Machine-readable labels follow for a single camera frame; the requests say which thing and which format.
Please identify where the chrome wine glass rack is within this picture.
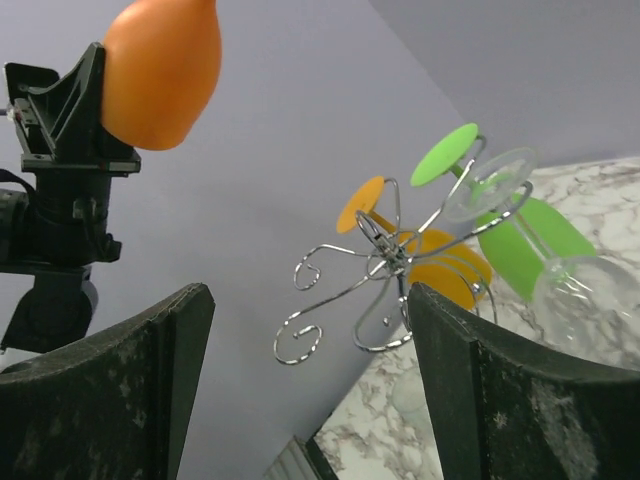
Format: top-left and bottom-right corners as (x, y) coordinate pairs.
(273, 134), (536, 366)

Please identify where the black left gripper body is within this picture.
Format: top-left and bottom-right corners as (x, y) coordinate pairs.
(1, 169), (122, 273)

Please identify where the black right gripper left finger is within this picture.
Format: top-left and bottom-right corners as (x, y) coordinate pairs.
(1, 283), (215, 480)

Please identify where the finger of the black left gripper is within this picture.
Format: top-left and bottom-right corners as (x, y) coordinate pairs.
(4, 42), (141, 173)

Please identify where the aluminium table edge rail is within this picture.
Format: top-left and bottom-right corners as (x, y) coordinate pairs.
(262, 408), (345, 479)

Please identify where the green wine glass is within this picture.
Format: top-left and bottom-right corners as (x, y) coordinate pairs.
(410, 123), (596, 302)

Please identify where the orange wine glass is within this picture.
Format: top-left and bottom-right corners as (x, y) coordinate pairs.
(101, 0), (222, 151)
(336, 175), (492, 310)

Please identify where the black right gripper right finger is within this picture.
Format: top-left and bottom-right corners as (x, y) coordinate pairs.
(408, 284), (639, 480)

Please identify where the clear wine glass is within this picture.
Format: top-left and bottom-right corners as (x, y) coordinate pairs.
(443, 148), (639, 370)

